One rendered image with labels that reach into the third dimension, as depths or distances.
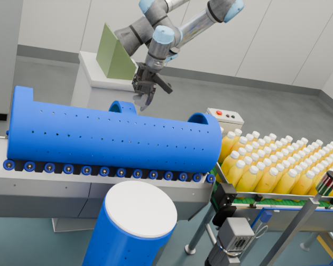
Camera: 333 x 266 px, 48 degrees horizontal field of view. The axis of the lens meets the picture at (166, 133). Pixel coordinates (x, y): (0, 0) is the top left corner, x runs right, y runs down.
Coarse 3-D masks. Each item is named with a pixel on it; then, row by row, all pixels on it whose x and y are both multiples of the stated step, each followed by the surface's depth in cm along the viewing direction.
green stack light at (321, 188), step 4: (320, 180) 164; (320, 184) 163; (324, 184) 161; (316, 188) 165; (320, 188) 163; (324, 188) 162; (328, 188) 161; (332, 188) 161; (320, 192) 163; (324, 192) 162; (328, 192) 162
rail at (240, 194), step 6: (240, 192) 176; (246, 192) 178; (252, 192) 179; (276, 198) 187; (282, 198) 188; (288, 198) 189; (294, 198) 191; (300, 198) 192; (306, 198) 194; (324, 198) 198; (330, 198) 200
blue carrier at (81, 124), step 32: (32, 96) 138; (32, 128) 134; (64, 128) 139; (96, 128) 144; (128, 128) 149; (160, 128) 155; (192, 128) 162; (64, 160) 147; (96, 160) 150; (128, 160) 154; (160, 160) 159; (192, 160) 164
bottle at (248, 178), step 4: (248, 172) 178; (244, 176) 179; (248, 176) 178; (252, 176) 177; (256, 176) 179; (240, 180) 182; (244, 180) 179; (248, 180) 178; (252, 180) 178; (240, 184) 181; (244, 184) 180; (248, 184) 179; (252, 184) 180; (236, 188) 184; (240, 188) 182; (244, 188) 181; (248, 188) 181
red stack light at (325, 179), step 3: (324, 177) 161; (327, 177) 160; (321, 180) 163; (324, 180) 161; (327, 180) 160; (330, 180) 159; (324, 183) 161; (327, 183) 160; (330, 183) 159; (330, 186) 160
